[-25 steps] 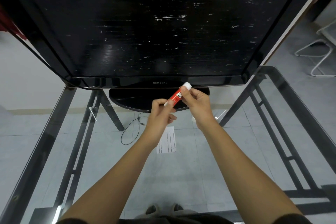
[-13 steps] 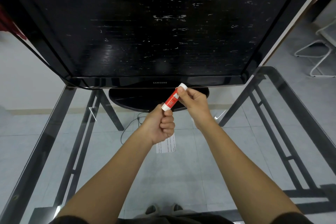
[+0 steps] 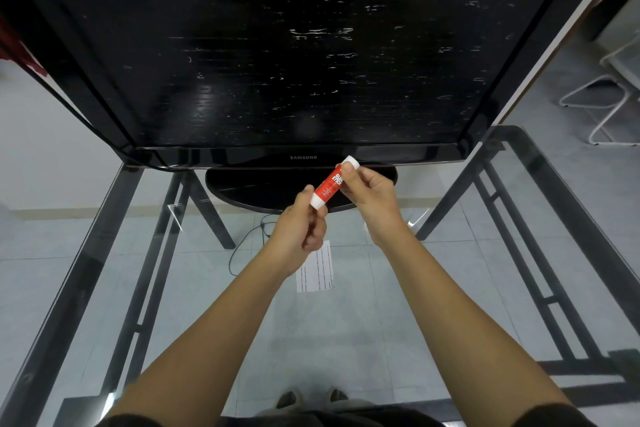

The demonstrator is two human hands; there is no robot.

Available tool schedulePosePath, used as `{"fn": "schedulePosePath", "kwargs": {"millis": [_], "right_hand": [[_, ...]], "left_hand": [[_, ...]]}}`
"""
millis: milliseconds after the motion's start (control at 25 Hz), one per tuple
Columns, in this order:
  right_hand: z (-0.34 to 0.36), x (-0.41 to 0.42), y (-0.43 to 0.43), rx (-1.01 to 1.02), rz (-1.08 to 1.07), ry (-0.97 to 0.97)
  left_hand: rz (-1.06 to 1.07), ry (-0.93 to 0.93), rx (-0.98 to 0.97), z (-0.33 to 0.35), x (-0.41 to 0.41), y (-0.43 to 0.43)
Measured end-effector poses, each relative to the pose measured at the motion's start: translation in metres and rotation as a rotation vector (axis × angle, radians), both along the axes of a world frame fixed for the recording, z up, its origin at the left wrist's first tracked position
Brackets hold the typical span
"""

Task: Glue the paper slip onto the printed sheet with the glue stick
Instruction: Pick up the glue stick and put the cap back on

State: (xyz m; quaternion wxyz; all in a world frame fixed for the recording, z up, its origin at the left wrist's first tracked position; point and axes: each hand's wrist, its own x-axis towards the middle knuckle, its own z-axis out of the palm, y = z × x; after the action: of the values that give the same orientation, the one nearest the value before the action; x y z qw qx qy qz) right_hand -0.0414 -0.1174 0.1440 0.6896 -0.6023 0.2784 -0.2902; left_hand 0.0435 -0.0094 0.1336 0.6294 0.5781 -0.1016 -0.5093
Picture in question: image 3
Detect person's right hand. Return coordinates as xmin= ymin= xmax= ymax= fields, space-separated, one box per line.
xmin=339 ymin=165 xmax=407 ymax=250

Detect person's left hand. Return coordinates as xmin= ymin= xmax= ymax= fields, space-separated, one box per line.
xmin=259 ymin=185 xmax=329 ymax=278

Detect white paper with text lines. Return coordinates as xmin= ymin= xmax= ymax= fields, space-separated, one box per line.
xmin=295 ymin=240 xmax=336 ymax=294

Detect red glue stick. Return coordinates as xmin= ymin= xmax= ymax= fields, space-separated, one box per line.
xmin=309 ymin=165 xmax=353 ymax=210

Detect person's right forearm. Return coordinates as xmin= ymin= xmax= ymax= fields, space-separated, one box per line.
xmin=379 ymin=229 xmax=573 ymax=425

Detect person's left forearm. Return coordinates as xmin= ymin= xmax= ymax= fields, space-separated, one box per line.
xmin=107 ymin=254 xmax=291 ymax=425

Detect person's left beige shoe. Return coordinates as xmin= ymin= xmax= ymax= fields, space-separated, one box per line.
xmin=275 ymin=390 xmax=303 ymax=410

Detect grey trousers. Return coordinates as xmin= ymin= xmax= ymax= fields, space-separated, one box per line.
xmin=255 ymin=399 xmax=376 ymax=418

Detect black flat screen television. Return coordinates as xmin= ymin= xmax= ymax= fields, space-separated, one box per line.
xmin=0 ymin=0 xmax=621 ymax=215

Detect black shirt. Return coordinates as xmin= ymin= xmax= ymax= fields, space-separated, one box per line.
xmin=97 ymin=404 xmax=599 ymax=427

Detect white metal chair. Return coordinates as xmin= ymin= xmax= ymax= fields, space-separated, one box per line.
xmin=558 ymin=31 xmax=640 ymax=147

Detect red cloth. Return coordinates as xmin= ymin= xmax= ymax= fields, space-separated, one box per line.
xmin=0 ymin=16 xmax=49 ymax=78

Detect thin black cable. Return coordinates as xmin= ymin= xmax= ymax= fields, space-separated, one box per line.
xmin=228 ymin=215 xmax=279 ymax=276

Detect black metal table frame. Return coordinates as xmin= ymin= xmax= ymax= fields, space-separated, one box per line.
xmin=0 ymin=125 xmax=640 ymax=427

